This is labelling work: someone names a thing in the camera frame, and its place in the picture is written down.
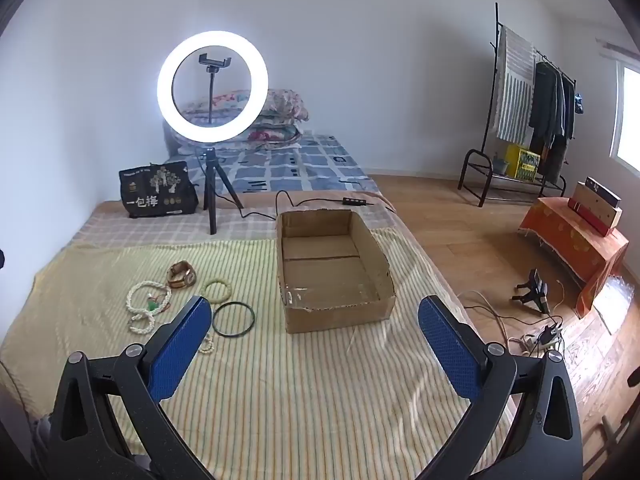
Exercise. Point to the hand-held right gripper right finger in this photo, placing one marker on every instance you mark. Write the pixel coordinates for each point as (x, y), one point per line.
(447, 345)

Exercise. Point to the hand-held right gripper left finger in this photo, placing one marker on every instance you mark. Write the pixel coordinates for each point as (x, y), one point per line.
(182, 345)

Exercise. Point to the dark thin bangle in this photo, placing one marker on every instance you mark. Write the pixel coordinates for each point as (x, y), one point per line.
(218, 329)

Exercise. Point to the gold wrist watch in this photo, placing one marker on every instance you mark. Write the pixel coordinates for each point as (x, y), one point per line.
(181, 275)

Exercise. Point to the cardboard box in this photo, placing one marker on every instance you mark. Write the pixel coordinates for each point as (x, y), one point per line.
(325, 275)

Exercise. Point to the white power strip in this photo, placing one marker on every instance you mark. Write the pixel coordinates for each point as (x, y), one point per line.
(542, 337)

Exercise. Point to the small black floor tripod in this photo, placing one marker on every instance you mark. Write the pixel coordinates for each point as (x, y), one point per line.
(537, 290)

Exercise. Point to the beige plaid blanket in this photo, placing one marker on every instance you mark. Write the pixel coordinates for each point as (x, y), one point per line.
(150, 227)

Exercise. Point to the yellow striped blanket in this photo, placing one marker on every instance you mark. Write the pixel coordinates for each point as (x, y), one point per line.
(300, 385)

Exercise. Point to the black tripod stand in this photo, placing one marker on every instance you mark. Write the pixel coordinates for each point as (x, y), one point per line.
(212, 195)

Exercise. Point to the black printed bag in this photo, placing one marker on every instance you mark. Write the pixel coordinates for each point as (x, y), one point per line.
(157, 190)

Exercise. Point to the orange cloth covered table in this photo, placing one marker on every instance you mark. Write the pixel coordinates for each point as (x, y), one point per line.
(570, 240)

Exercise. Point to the black metal clothes rack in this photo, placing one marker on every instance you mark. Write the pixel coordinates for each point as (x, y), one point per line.
(472, 157)

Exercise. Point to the yellow crate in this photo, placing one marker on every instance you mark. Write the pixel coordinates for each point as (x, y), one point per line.
(522, 162)

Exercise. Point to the brown cardboard package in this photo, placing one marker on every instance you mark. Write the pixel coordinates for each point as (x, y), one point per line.
(595, 210)

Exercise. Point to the blue checked bed sheet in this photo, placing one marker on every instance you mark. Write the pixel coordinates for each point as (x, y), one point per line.
(300, 165)

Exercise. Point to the folded floral quilt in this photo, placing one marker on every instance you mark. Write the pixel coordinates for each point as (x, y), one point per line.
(272, 132)

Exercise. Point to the dark hanging clothes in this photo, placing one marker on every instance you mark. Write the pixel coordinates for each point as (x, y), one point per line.
(547, 105)

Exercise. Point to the floral pillow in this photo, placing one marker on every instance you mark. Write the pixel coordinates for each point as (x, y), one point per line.
(285, 102)

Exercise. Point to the striped hanging towel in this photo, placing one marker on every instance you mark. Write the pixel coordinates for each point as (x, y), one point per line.
(515, 90)

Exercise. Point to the black phone holder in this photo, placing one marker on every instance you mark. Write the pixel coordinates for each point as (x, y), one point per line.
(215, 60)

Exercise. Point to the window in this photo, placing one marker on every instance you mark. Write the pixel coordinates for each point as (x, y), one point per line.
(631, 115)

